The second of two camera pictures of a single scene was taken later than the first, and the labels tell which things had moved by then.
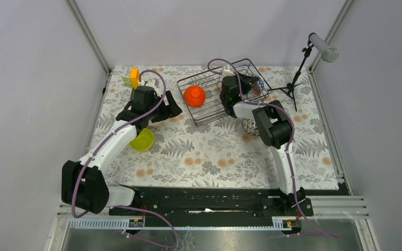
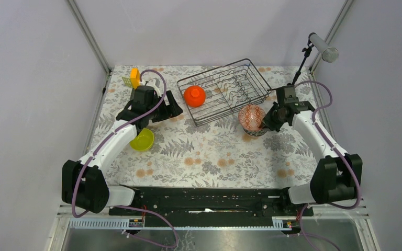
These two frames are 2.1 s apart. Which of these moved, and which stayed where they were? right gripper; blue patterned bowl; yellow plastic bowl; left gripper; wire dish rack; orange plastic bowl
Moved: right gripper; blue patterned bowl
Stayed: yellow plastic bowl; left gripper; orange plastic bowl; wire dish rack
